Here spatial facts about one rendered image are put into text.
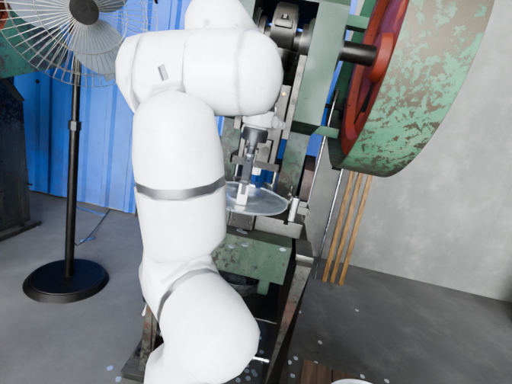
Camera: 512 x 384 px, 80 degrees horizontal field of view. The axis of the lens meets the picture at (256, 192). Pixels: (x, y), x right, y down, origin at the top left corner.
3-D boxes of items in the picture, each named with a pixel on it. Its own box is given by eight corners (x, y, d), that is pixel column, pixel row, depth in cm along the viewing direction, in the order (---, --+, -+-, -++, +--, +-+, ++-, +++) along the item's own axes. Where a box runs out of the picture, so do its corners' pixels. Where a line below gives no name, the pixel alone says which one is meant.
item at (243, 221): (254, 246, 99) (263, 207, 95) (212, 236, 99) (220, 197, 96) (261, 220, 123) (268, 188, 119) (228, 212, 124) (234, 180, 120)
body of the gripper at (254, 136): (245, 124, 93) (239, 154, 95) (241, 125, 84) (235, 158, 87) (269, 129, 92) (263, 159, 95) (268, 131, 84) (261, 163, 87)
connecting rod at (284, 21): (284, 106, 106) (308, -4, 97) (250, 98, 106) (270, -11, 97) (285, 107, 126) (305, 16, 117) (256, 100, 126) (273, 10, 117)
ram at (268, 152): (274, 166, 109) (294, 80, 101) (234, 157, 110) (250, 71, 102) (276, 159, 126) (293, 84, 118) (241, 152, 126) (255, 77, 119)
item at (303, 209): (308, 216, 122) (315, 192, 120) (268, 206, 123) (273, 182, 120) (308, 211, 128) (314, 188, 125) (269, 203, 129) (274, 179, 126)
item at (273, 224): (299, 240, 113) (303, 225, 111) (183, 212, 115) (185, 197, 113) (297, 214, 141) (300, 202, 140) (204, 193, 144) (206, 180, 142)
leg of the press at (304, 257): (286, 421, 113) (356, 192, 89) (256, 413, 113) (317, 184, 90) (287, 286, 201) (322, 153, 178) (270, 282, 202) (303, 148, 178)
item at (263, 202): (183, 196, 92) (184, 193, 92) (223, 177, 119) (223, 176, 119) (273, 225, 85) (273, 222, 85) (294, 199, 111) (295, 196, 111)
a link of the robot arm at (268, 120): (243, 105, 83) (239, 125, 84) (288, 114, 83) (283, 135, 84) (248, 106, 95) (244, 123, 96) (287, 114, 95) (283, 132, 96)
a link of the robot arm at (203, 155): (208, 206, 32) (197, 13, 25) (70, 191, 35) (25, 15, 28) (248, 154, 49) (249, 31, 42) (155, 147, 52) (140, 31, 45)
